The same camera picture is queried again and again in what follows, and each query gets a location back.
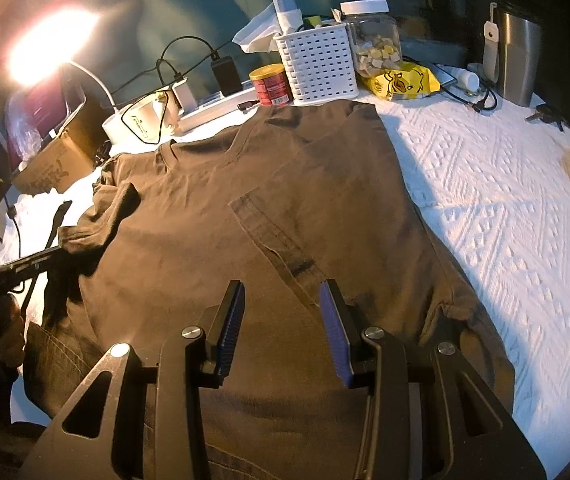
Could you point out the small white bottle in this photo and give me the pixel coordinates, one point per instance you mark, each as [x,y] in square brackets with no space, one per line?
[466,78]

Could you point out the white plastic basket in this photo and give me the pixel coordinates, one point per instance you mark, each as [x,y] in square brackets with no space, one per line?
[317,67]

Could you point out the white power strip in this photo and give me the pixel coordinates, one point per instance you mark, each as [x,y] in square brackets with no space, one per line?
[215,110]

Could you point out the steel thermos flask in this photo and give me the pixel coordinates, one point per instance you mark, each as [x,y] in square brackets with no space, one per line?
[517,55]

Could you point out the white charger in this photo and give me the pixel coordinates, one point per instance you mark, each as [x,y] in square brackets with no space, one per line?
[185,96]

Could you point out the smartphone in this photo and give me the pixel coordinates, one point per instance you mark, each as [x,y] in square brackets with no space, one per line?
[445,75]

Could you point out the green packet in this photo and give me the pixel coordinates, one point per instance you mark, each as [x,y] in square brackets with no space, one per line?
[311,22]

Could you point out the black car keys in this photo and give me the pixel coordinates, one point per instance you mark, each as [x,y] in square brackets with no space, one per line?
[547,114]

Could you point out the black charger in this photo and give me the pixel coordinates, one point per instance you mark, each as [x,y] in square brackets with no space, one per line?
[226,75]

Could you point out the yellow snack bag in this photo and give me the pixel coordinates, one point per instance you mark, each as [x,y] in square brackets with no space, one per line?
[405,82]

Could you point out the red can yellow lid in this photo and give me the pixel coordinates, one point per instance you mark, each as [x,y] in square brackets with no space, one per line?
[271,87]

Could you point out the crumpled white cloth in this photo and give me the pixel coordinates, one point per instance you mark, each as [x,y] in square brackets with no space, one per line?
[30,210]

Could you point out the grey spray bottle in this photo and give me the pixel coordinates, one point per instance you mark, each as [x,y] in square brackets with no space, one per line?
[287,10]

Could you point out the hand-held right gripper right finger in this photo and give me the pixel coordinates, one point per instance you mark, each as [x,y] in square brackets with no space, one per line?
[336,335]

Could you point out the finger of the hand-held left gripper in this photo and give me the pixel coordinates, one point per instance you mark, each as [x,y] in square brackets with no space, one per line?
[60,225]
[20,267]

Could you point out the clear plastic bag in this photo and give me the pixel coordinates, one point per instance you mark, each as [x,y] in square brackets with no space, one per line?
[22,130]

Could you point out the white mug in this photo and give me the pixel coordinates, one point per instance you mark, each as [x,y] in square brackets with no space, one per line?
[147,117]

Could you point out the cardboard box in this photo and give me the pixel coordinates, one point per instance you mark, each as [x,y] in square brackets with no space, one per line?
[60,160]

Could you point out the clear jar white lid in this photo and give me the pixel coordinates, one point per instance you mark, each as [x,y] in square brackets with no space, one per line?
[372,40]

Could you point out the brown t-shirt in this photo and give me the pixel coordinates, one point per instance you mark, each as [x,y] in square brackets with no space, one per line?
[190,200]

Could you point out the white desk lamp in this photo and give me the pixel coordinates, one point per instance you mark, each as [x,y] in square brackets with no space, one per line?
[115,122]

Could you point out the white tissue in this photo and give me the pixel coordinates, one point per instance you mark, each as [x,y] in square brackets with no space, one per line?
[257,30]

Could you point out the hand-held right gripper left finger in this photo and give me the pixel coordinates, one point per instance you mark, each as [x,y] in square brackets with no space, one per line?
[225,340]

